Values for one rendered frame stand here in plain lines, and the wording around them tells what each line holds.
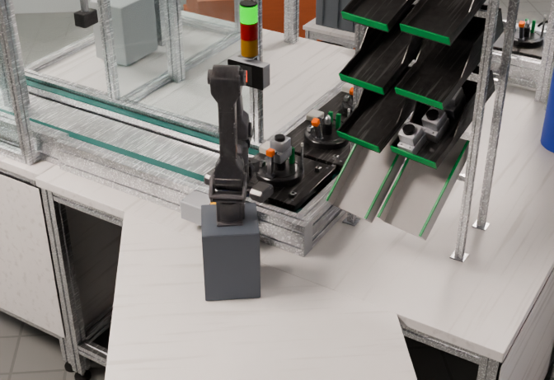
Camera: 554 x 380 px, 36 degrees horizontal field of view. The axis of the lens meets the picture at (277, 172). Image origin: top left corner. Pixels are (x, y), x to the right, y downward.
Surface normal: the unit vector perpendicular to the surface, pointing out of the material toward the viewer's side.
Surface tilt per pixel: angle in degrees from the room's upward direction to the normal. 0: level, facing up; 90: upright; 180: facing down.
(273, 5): 90
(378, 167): 45
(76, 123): 0
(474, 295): 0
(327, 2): 90
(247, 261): 90
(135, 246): 0
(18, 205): 90
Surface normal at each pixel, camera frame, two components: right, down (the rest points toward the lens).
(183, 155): 0.00, -0.85
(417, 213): -0.47, -0.33
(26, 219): -0.52, 0.44
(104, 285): 0.85, 0.27
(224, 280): 0.09, 0.52
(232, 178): -0.08, 0.32
